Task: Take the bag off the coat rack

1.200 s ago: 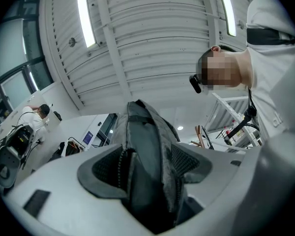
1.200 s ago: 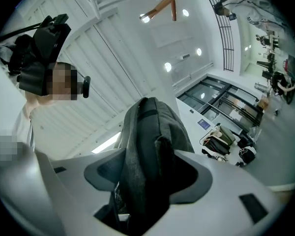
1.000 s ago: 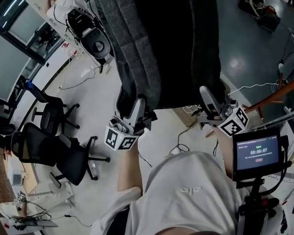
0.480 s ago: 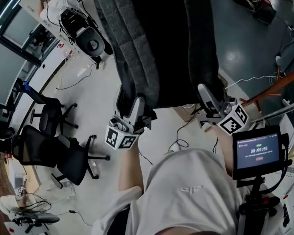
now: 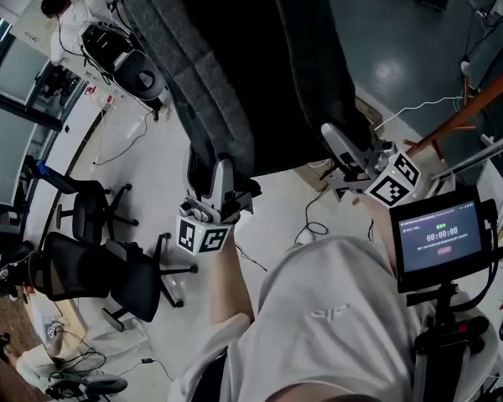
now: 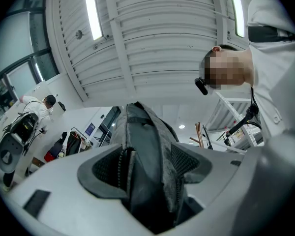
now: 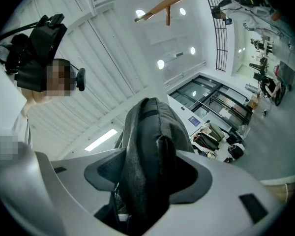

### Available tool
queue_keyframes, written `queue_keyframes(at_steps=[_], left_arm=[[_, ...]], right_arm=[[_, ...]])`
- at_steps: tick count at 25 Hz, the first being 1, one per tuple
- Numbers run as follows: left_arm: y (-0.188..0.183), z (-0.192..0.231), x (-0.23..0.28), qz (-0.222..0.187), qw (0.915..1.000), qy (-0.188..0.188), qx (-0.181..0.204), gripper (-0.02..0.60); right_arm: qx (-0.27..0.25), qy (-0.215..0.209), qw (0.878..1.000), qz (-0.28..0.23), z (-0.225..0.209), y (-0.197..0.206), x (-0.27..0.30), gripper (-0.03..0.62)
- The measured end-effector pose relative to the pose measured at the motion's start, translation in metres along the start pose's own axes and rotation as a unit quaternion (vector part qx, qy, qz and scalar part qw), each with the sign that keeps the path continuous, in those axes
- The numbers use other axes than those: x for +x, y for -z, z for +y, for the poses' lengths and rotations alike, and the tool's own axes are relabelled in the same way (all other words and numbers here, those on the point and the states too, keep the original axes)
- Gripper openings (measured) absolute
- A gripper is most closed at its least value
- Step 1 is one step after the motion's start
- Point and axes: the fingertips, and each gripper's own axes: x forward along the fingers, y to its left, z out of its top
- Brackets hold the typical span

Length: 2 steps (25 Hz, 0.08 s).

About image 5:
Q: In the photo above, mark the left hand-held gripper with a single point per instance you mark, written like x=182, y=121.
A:
x=203, y=233

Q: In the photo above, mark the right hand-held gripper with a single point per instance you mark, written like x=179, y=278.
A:
x=392, y=180

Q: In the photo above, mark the dark grey fabric garment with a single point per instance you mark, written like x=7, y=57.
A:
x=218, y=111

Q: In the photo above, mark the orange wooden stand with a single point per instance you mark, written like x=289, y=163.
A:
x=478, y=101

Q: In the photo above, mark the person's left forearm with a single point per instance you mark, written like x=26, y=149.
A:
x=230, y=279

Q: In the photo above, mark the person's right forearm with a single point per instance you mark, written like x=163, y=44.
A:
x=379, y=224

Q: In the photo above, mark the small black monitor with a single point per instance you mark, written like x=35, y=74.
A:
x=440, y=237

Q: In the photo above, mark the white metal shelving unit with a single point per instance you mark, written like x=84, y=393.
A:
x=486, y=149

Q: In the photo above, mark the black mesh office chair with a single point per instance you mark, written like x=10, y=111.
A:
x=100, y=274

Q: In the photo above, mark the person's white shirt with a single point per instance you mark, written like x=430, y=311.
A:
x=327, y=308

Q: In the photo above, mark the small blue object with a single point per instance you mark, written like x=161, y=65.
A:
x=40, y=167

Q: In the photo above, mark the black equipment bundle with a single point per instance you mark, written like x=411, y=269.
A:
x=4, y=268

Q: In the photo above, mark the grey chair base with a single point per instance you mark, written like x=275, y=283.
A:
x=92, y=384

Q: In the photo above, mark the black chest mount bracket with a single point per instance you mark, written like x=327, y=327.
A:
x=448, y=333

